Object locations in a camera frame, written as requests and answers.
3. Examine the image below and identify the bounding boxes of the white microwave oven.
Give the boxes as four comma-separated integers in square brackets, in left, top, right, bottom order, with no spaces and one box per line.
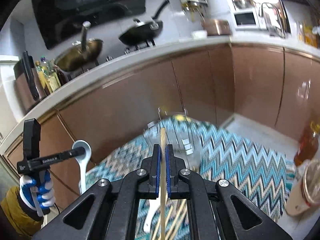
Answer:
[233,8,260,29]

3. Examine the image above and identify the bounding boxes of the black wok with lid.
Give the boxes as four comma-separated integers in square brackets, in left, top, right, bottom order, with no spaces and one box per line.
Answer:
[118,0,170,47]

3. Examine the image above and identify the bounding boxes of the yellow jacket left forearm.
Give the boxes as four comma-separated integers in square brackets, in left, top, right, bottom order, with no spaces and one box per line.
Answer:
[1,186,43,239]

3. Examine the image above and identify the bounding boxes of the black range hood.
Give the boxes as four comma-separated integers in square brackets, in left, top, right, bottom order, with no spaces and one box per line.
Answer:
[31,0,145,49]

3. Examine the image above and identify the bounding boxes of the white bowl on counter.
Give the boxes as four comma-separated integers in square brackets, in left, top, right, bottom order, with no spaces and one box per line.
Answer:
[191,30,207,40]

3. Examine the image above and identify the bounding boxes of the oil bottles on counter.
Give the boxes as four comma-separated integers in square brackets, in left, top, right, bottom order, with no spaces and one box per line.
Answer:
[35,56,67,95]

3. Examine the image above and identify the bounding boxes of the blue white gloved left hand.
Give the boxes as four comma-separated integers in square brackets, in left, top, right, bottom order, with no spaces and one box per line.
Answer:
[18,170,55,218]

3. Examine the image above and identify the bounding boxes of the clear wire utensil holder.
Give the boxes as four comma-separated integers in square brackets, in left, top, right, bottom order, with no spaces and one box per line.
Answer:
[143,108,202,172]

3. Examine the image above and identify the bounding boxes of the brown electric kettle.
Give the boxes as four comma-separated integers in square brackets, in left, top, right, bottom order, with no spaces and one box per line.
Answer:
[14,50,47,113]

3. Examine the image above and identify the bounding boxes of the white ceramic spoon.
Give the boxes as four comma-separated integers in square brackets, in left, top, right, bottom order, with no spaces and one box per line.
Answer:
[72,140,92,194]

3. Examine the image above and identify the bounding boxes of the zigzag knitted table mat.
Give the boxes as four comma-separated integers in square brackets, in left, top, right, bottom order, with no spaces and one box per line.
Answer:
[86,120,290,239]

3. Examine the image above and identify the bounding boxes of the chrome kitchen faucet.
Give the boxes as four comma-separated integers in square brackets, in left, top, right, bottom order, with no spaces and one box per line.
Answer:
[259,2,286,39]

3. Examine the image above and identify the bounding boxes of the brass wok with handle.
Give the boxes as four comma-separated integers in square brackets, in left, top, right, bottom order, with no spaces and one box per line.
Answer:
[54,21,103,72]

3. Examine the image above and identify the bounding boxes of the cooking oil bottle on floor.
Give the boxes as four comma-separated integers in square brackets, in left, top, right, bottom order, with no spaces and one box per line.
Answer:
[293,121,319,167]

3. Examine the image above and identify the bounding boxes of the bamboo chopstick on mat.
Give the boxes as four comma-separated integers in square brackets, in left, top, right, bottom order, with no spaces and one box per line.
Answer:
[149,199,190,239]

